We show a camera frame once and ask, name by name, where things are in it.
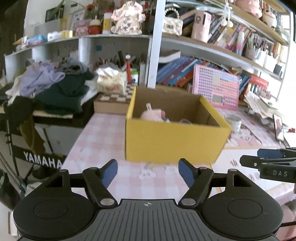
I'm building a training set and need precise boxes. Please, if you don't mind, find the clear packing tape roll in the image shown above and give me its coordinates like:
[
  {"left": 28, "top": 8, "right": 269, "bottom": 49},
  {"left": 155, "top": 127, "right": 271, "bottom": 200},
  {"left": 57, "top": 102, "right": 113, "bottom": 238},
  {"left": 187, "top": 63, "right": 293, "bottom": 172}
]
[{"left": 225, "top": 114, "right": 242, "bottom": 133}]

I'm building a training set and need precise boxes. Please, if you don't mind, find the pink plush pig toy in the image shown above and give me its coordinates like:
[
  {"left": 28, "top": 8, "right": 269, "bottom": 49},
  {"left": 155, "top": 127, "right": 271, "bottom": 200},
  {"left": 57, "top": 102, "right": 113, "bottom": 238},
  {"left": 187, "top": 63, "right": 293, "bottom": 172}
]
[{"left": 140, "top": 103, "right": 170, "bottom": 123}]

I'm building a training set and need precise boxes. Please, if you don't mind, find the black smartphone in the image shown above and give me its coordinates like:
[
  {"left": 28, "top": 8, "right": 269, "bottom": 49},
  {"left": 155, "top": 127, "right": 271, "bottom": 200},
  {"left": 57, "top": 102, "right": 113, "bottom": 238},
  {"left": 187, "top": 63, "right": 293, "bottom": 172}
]
[{"left": 273, "top": 114, "right": 285, "bottom": 142}]

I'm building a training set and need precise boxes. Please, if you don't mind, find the stack of papers and books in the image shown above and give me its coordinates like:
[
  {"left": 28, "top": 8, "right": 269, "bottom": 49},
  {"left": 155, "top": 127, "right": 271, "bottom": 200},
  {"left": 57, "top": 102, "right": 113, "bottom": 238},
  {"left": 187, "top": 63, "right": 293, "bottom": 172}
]
[{"left": 244, "top": 92, "right": 281, "bottom": 118}]

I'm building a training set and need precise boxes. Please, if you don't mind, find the black yamaha keyboard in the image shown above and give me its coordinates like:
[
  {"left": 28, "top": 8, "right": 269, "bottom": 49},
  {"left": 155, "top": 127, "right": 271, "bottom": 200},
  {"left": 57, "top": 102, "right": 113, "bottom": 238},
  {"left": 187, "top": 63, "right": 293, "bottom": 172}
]
[{"left": 1, "top": 105, "right": 94, "bottom": 169}]

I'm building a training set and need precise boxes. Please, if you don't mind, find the yellow cardboard box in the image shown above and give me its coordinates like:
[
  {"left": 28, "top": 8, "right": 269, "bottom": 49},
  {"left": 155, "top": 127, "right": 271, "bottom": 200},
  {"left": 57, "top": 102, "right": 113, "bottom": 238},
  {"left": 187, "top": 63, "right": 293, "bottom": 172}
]
[{"left": 125, "top": 87, "right": 231, "bottom": 164}]

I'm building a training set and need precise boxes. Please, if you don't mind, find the red dictionary book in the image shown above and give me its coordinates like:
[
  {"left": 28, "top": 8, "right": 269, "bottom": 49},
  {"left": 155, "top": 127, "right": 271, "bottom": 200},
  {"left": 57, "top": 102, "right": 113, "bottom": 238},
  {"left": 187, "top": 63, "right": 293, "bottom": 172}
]
[{"left": 249, "top": 74, "right": 269, "bottom": 89}]

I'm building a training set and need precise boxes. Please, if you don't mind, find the checkered wooden board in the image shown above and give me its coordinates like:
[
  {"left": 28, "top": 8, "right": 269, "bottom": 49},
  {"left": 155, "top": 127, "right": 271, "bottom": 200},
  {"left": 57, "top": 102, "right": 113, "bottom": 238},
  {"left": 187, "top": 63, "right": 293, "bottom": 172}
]
[{"left": 93, "top": 83, "right": 137, "bottom": 115}]

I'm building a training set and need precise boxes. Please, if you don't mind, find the pink learning tablet board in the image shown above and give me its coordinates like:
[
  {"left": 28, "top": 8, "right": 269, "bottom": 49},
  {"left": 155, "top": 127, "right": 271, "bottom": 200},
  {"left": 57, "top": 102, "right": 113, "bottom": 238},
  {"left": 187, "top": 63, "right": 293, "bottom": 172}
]
[{"left": 192, "top": 64, "right": 240, "bottom": 110}]

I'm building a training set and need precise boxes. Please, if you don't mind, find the pile of clothes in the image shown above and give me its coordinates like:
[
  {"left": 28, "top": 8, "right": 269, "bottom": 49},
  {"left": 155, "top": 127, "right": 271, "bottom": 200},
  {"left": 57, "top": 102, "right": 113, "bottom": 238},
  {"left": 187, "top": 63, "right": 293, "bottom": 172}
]
[{"left": 1, "top": 57, "right": 98, "bottom": 128}]

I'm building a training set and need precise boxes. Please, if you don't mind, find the white tissue pack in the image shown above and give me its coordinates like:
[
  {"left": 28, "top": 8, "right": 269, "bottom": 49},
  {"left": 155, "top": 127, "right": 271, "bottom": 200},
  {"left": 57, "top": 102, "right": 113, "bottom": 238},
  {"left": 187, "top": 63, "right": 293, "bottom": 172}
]
[{"left": 95, "top": 66, "right": 127, "bottom": 95}]

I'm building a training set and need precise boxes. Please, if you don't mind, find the row of blue books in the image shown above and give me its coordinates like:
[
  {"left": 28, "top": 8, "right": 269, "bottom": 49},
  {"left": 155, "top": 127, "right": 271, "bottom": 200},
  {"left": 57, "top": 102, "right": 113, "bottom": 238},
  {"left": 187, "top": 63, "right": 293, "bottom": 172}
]
[{"left": 156, "top": 56, "right": 203, "bottom": 86}]

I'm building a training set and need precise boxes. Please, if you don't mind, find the red white bottle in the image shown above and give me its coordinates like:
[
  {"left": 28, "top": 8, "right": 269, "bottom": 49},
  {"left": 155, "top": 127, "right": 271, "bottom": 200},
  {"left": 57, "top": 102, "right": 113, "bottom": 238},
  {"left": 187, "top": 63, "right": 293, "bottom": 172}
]
[{"left": 125, "top": 54, "right": 132, "bottom": 83}]

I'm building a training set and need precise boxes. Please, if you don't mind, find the pink cylinder cup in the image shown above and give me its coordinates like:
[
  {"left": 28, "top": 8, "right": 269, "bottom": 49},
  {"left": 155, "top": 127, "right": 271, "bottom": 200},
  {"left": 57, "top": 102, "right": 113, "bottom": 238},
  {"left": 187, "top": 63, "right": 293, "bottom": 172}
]
[{"left": 191, "top": 10, "right": 211, "bottom": 43}]

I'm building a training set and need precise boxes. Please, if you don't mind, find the white shelf unit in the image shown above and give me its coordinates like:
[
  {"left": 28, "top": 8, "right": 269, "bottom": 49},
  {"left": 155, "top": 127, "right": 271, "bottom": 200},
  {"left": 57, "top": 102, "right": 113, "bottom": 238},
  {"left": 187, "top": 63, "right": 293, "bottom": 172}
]
[{"left": 4, "top": 0, "right": 292, "bottom": 88}]

